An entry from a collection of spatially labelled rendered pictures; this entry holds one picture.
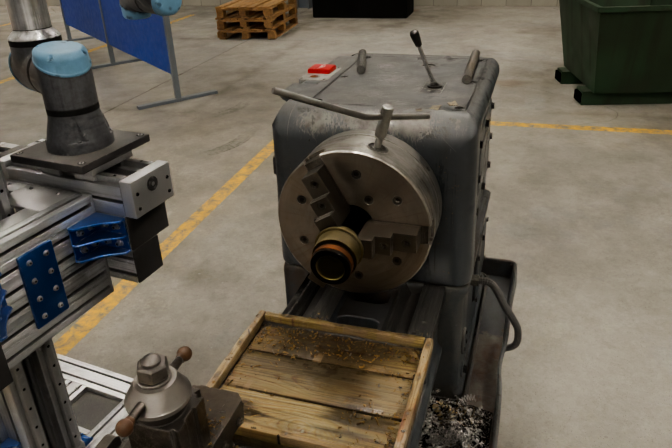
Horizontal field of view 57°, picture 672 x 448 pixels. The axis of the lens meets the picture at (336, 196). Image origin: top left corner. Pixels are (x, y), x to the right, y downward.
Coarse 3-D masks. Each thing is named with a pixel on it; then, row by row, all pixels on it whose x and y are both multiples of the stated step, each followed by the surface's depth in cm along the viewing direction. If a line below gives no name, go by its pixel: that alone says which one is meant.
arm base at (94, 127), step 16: (48, 112) 139; (64, 112) 137; (80, 112) 139; (96, 112) 142; (48, 128) 140; (64, 128) 138; (80, 128) 139; (96, 128) 142; (48, 144) 141; (64, 144) 139; (80, 144) 139; (96, 144) 141
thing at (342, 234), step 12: (336, 228) 111; (348, 228) 114; (324, 240) 110; (336, 240) 109; (348, 240) 110; (360, 240) 112; (312, 252) 112; (324, 252) 107; (336, 252) 107; (348, 252) 109; (360, 252) 112; (312, 264) 109; (324, 264) 113; (336, 264) 114; (348, 264) 107; (324, 276) 110; (336, 276) 111; (348, 276) 109
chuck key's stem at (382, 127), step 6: (384, 108) 112; (390, 108) 112; (384, 114) 113; (390, 114) 113; (378, 120) 114; (384, 120) 113; (390, 120) 114; (378, 126) 114; (384, 126) 114; (378, 132) 115; (384, 132) 115; (378, 138) 115; (384, 138) 116; (378, 144) 116
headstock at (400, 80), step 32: (352, 64) 168; (384, 64) 167; (416, 64) 165; (448, 64) 164; (480, 64) 162; (320, 96) 142; (352, 96) 140; (384, 96) 139; (416, 96) 138; (448, 96) 137; (480, 96) 138; (288, 128) 134; (320, 128) 132; (352, 128) 130; (416, 128) 126; (448, 128) 125; (480, 128) 128; (288, 160) 137; (448, 160) 126; (480, 160) 144; (448, 192) 129; (480, 192) 158; (448, 224) 132; (288, 256) 149; (448, 256) 135
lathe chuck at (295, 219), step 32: (352, 160) 115; (384, 160) 113; (416, 160) 121; (288, 192) 122; (352, 192) 118; (384, 192) 116; (416, 192) 114; (288, 224) 126; (352, 224) 130; (416, 224) 116; (384, 256) 122; (416, 256) 119; (352, 288) 127; (384, 288) 125
